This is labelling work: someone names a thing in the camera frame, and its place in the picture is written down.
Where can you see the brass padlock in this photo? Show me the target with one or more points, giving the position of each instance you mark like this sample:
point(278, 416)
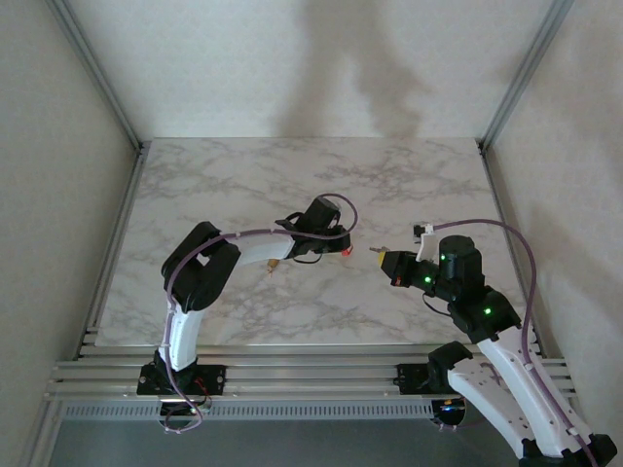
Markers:
point(273, 264)

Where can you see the left aluminium frame post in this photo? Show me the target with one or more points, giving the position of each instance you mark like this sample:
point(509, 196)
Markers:
point(97, 73)

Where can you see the right aluminium side rail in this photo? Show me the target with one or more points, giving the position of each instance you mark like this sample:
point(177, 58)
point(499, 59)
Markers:
point(499, 199)

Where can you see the right aluminium frame post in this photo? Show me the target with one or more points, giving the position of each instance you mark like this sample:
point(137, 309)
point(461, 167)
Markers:
point(524, 73)

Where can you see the aluminium frame post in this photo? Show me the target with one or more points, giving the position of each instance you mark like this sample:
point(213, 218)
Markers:
point(97, 73)
point(524, 73)

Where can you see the aluminium side rail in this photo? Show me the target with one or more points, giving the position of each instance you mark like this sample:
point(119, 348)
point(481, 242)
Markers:
point(118, 243)
point(499, 199)

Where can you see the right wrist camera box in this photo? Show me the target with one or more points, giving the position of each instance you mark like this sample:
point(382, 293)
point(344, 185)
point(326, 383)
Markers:
point(427, 229)

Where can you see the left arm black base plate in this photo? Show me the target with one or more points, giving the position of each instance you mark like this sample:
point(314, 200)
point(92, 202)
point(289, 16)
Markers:
point(214, 379)

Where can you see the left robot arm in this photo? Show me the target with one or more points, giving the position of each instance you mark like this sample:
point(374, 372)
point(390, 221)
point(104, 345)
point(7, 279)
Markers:
point(209, 282)

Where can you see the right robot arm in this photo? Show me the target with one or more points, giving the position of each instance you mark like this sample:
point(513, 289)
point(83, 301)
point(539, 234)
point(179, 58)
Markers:
point(506, 384)

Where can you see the red padlock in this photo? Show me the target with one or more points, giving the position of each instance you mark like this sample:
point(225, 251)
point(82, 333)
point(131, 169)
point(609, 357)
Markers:
point(346, 252)

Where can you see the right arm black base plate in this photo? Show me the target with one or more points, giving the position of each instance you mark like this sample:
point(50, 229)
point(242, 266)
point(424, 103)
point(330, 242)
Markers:
point(411, 379)

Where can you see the left aluminium side rail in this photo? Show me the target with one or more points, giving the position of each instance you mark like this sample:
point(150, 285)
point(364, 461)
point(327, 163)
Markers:
point(118, 243)

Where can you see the aluminium rail beam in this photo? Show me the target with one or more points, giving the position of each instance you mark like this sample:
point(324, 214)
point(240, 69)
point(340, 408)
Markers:
point(311, 374)

